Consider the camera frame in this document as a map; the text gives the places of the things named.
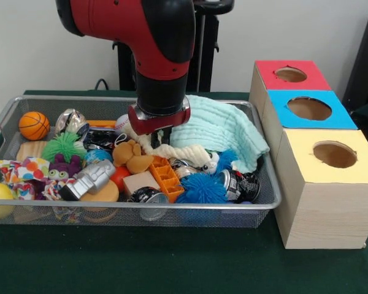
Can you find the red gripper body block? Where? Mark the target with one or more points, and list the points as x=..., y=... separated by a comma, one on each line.
x=159, y=122

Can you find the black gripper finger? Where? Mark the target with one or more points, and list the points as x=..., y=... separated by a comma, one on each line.
x=155, y=141
x=168, y=136

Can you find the cream waffle cloth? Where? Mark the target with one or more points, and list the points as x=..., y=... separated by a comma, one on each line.
x=187, y=153

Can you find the light blue waffle cloth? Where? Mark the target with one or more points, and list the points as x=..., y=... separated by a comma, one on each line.
x=214, y=128

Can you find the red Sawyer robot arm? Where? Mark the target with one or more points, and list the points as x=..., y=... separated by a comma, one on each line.
x=125, y=18

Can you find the wooden box with three holes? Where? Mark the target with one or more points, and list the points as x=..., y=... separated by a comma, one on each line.
x=325, y=214

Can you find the brown plush teddy bear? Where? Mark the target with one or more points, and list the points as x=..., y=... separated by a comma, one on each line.
x=128, y=156

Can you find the white toy baseball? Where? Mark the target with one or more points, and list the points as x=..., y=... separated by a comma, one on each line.
x=122, y=122

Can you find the orange grid tray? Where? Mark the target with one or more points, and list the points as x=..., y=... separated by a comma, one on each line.
x=167, y=179

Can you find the blue spiky rubber ball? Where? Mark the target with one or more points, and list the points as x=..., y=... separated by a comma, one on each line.
x=202, y=188

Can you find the silver toy robot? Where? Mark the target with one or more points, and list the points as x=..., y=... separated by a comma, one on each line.
x=92, y=179

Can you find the crushed black drink can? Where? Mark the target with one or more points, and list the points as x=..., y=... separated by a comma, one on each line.
x=242, y=186

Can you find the green googly-eyed spiky toy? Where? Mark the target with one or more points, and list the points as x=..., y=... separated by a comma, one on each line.
x=64, y=147

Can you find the orange toy basketball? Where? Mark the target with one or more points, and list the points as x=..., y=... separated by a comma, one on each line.
x=34, y=125

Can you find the black upright panel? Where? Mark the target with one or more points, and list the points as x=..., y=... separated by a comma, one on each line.
x=365, y=61

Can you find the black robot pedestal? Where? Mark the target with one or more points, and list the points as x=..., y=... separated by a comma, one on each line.
x=205, y=61

